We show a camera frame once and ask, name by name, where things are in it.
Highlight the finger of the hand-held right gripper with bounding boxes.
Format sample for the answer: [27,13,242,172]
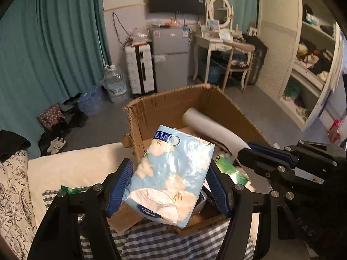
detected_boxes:
[238,148,296,199]
[249,140,339,168]

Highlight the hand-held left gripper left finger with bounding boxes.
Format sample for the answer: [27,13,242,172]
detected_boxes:
[27,158,134,260]

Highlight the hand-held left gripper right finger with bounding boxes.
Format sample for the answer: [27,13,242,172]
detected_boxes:
[206,162,309,260]

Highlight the light blue tissue pack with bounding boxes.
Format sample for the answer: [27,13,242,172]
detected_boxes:
[122,125,215,228]

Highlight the cardboard box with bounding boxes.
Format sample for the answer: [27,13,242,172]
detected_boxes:
[121,84,272,236]

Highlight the green flat packet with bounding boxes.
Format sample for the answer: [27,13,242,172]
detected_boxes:
[215,156,251,186]

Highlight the cream bed sheet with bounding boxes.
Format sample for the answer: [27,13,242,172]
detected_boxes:
[27,142,136,223]

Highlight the white paper roll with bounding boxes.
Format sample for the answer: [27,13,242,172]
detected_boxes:
[182,108,252,156]

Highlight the grey checked blanket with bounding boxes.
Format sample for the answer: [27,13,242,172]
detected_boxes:
[42,188,255,260]

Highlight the red plastic bag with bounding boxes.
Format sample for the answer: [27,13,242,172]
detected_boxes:
[327,119,346,144]

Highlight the white shoes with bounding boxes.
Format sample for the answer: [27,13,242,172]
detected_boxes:
[47,138,67,155]

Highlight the dark shoes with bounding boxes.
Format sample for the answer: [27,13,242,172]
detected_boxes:
[60,103,88,128]

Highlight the wooden chair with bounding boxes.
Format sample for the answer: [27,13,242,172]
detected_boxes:
[217,42,256,91]

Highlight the black hanging bag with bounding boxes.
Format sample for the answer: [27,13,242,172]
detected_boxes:
[245,36,269,86]

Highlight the blue storage box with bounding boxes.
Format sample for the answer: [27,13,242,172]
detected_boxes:
[199,60,225,83]

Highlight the floral fabric bag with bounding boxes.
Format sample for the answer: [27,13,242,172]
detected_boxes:
[37,103,65,132]

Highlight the floral duvet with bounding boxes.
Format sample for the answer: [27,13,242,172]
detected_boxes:
[0,150,37,260]

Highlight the large clear water bottle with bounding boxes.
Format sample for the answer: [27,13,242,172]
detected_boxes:
[104,64,129,104]

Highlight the white open wardrobe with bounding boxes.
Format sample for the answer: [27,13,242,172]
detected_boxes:
[256,0,347,132]

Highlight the black cloth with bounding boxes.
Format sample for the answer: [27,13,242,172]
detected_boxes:
[0,129,31,161]

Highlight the white suitcase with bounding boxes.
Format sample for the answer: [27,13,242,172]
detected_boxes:
[125,43,155,95]

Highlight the white dressing table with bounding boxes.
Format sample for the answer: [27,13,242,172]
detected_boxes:
[193,34,236,83]

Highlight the grey small fridge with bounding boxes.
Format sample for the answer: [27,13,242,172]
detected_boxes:
[148,26,190,93]

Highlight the oval white-framed mirror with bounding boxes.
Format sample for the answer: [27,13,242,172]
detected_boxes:
[207,0,234,29]

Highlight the clear plastic bags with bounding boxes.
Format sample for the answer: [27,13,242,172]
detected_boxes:
[127,28,151,46]

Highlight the black wall cable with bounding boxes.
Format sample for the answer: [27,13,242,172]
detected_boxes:
[112,12,128,46]

